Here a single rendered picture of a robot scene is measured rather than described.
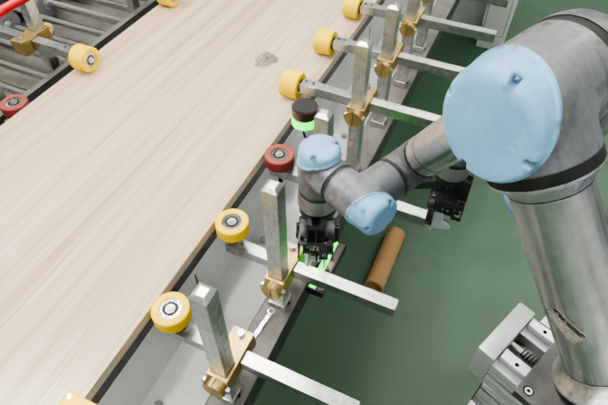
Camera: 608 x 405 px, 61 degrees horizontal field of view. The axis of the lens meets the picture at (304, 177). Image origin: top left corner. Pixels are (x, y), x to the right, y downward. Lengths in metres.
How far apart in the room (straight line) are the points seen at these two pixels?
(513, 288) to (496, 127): 1.86
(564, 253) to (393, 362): 1.52
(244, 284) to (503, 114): 1.08
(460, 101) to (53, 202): 1.09
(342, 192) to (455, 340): 1.38
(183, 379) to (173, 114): 0.72
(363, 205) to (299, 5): 1.30
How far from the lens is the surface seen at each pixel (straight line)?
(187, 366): 1.38
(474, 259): 2.37
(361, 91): 1.39
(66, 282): 1.24
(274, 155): 1.38
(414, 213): 1.32
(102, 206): 1.35
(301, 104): 1.17
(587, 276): 0.61
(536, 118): 0.49
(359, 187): 0.84
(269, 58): 1.72
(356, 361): 2.04
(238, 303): 1.44
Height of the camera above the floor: 1.86
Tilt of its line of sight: 47 degrees down
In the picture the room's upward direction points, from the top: straight up
